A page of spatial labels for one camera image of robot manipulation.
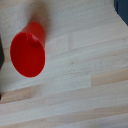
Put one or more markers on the blue flat board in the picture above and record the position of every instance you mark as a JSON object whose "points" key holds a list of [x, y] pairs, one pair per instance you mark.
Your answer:
{"points": [[122, 9]]}

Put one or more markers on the black fabric storage box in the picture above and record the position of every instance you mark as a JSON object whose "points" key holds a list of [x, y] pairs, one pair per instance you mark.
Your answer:
{"points": [[1, 53]]}

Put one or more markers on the red plastic cup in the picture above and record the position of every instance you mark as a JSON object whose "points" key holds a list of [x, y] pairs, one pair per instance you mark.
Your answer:
{"points": [[28, 53]]}

